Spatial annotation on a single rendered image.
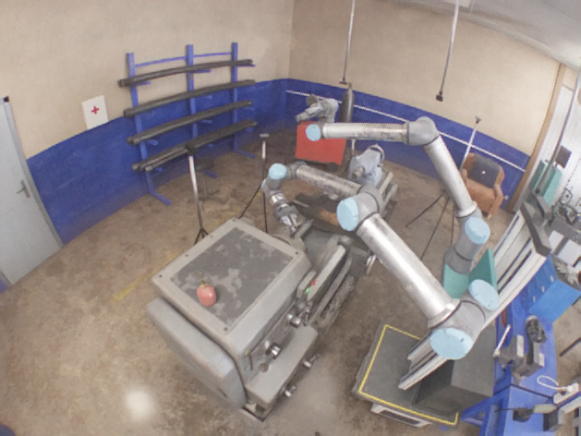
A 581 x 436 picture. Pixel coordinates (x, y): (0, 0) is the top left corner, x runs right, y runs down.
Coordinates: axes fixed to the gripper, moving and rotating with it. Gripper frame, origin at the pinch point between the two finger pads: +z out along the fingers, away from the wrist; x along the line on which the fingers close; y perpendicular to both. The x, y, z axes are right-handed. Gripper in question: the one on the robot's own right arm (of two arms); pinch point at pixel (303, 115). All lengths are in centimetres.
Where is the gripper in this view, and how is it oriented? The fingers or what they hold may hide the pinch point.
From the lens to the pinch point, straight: 129.6
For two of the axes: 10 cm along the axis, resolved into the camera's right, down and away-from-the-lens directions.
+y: 5.0, 8.4, 2.1
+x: -6.8, 2.3, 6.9
